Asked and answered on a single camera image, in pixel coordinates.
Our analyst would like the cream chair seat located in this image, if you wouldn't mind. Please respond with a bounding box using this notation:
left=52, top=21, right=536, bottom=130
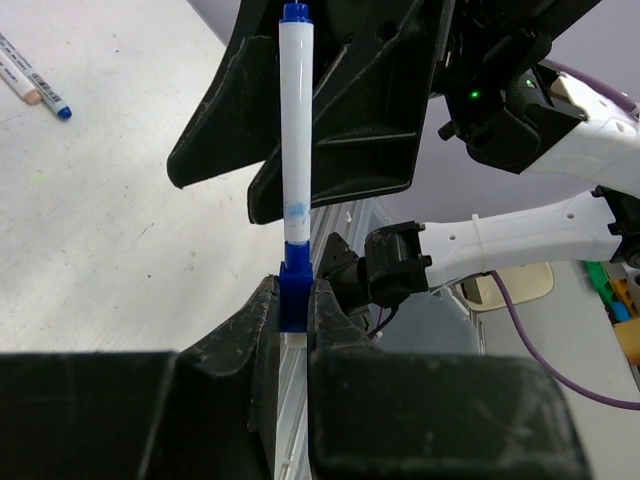
left=455, top=263, right=554, bottom=312

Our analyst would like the colourful toy blocks bin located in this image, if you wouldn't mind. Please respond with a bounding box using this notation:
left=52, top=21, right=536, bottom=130
left=585, top=261, right=639, bottom=367

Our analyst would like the aluminium rail frame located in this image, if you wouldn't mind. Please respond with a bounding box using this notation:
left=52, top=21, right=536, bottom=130
left=274, top=199, right=389, bottom=479

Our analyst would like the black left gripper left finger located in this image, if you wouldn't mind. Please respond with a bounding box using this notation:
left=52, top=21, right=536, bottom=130
left=135, top=275, right=279, bottom=479

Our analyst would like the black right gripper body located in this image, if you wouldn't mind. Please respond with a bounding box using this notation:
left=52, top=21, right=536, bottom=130
left=432, top=1, right=596, bottom=174

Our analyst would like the dark blue pen cap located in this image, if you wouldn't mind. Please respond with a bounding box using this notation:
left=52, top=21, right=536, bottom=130
left=279, top=241, right=314, bottom=348

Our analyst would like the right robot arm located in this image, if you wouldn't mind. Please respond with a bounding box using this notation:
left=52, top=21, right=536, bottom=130
left=167, top=1, right=639, bottom=310

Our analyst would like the orange capped white marker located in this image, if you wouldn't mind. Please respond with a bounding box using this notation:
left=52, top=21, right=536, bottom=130
left=0, top=52, right=42, bottom=105

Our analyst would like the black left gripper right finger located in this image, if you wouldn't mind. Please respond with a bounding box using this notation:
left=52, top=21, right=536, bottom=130
left=307, top=280, right=385, bottom=479

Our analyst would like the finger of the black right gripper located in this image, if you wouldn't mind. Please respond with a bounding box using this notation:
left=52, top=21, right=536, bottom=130
left=167, top=1, right=282, bottom=188
left=247, top=1, right=445, bottom=224

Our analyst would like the blue ballpoint pen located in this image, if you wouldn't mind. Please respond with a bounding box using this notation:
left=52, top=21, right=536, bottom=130
left=279, top=2, right=314, bottom=245
left=1, top=35, right=72, bottom=120

